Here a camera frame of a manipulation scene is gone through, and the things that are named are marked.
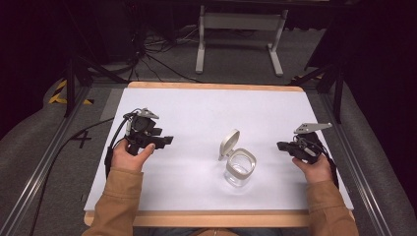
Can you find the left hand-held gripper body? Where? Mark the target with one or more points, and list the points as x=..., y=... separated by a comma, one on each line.
x=141, y=126

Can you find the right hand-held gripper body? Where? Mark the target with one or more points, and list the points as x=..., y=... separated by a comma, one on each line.
x=306, y=147

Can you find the person's right hand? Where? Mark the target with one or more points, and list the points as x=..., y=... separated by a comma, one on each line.
x=316, y=170

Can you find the person's left hand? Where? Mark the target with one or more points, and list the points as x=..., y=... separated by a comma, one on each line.
x=128, y=160

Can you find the clear glass jar, hinged lid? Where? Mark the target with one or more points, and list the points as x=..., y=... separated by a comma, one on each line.
x=241, y=167

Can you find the white table mat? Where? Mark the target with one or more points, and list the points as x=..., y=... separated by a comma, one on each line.
x=213, y=111

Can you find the black tripod stand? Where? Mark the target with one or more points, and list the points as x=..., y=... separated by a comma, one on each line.
x=337, y=88
x=70, y=82

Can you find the yellow and black floor tape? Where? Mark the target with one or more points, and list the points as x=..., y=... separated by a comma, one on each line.
x=59, y=95

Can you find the aluminium rail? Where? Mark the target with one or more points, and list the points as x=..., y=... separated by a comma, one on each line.
x=36, y=173
x=354, y=157

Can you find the white metal table frame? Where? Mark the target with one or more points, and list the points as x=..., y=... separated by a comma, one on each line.
x=242, y=21

